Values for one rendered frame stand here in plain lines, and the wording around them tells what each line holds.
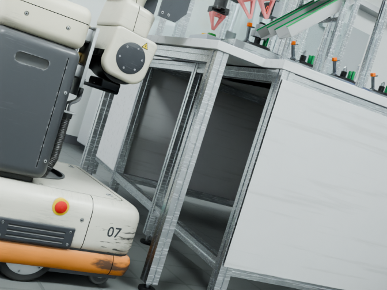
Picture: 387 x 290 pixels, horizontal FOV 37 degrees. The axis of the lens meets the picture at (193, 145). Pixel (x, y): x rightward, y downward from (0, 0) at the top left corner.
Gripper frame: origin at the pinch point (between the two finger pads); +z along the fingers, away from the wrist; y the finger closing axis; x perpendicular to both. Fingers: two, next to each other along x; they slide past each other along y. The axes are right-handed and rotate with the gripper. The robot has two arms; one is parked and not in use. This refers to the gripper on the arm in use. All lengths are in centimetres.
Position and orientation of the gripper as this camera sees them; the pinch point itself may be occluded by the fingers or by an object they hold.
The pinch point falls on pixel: (213, 27)
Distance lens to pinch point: 256.5
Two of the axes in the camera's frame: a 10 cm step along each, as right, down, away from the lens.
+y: -3.5, -1.7, 9.2
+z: -2.8, 9.6, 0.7
